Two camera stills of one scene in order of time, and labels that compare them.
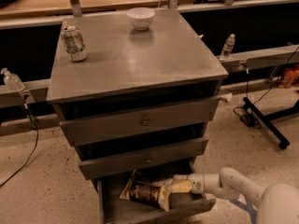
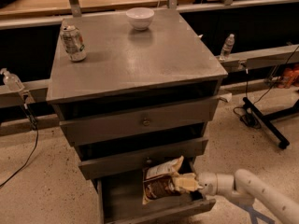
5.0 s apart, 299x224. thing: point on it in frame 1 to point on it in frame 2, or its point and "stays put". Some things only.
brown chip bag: [147, 191] to [158, 179]
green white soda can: [74, 43] stays put
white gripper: [195, 183] stays put
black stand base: [266, 120] stays put
